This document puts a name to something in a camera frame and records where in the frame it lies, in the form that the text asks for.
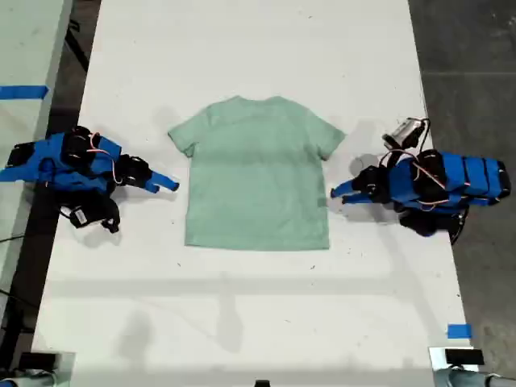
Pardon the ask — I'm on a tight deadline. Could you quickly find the pale green T-shirt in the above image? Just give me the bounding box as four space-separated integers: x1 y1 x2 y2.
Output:
167 95 347 252

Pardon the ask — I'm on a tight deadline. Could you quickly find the long blue tape strip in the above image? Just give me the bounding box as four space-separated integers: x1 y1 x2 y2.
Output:
0 85 50 100

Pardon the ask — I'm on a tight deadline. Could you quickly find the black stand leg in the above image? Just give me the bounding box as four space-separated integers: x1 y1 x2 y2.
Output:
66 18 90 73

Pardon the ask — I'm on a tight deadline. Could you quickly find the pale side table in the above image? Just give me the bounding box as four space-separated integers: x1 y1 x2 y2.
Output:
0 0 74 307

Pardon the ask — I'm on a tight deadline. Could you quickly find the square blue tape piece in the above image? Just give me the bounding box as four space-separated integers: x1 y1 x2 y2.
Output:
447 323 472 339

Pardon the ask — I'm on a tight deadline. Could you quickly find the small black box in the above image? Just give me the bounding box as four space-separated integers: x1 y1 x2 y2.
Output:
444 348 485 366
19 352 57 370

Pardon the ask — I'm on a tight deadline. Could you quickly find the black camera stalk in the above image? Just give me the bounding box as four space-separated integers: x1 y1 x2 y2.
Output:
401 119 431 156
89 196 122 235

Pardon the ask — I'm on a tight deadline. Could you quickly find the grey camera box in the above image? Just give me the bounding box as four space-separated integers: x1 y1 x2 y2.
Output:
381 116 421 149

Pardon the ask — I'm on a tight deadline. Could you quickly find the black labelled camera box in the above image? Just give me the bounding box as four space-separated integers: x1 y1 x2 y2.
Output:
60 204 93 230

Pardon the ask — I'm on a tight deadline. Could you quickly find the black camera cable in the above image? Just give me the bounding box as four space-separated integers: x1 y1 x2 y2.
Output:
414 116 431 156

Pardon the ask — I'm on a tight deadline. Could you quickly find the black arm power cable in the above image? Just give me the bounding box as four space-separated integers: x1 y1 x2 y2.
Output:
449 205 472 247

